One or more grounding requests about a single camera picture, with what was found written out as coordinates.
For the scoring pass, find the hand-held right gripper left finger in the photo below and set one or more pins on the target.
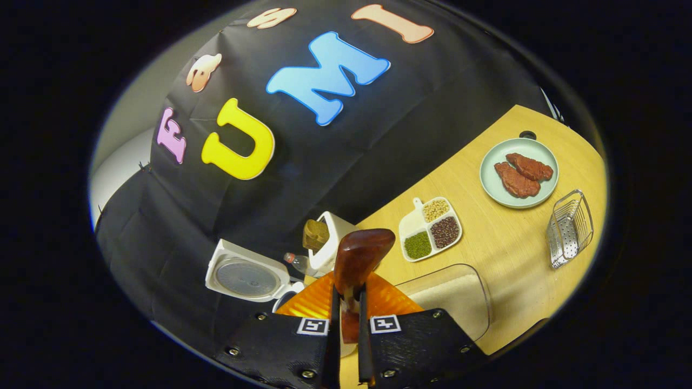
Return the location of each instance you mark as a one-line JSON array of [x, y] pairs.
[[275, 346]]

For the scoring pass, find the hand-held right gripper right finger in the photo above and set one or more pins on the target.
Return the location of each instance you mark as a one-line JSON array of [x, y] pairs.
[[421, 346]]

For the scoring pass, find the white rice cooker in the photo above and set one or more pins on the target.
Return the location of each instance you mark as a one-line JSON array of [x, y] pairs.
[[246, 278]]

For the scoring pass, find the brown wooden spoon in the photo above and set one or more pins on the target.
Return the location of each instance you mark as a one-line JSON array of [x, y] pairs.
[[359, 256]]

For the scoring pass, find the clear plastic bottle red label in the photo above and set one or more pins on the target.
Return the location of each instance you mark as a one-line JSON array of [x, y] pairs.
[[297, 263]]

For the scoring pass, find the brown bread slice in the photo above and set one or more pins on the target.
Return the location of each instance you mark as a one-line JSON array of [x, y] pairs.
[[315, 235]]

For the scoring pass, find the white divided grain dish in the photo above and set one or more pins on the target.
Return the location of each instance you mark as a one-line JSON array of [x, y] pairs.
[[413, 224]]

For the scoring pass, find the white toaster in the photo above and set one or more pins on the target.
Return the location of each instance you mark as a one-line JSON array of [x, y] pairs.
[[332, 237]]

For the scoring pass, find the pale green plate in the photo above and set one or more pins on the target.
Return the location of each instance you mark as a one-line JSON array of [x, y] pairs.
[[492, 183]]

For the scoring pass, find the black backdrop cloth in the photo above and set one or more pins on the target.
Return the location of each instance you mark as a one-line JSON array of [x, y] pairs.
[[335, 173]]

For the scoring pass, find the red meat piece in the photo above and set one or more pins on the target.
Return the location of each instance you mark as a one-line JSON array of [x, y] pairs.
[[516, 183], [532, 167]]

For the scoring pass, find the white metal rack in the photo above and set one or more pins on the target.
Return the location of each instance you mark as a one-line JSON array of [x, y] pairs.
[[554, 108]]

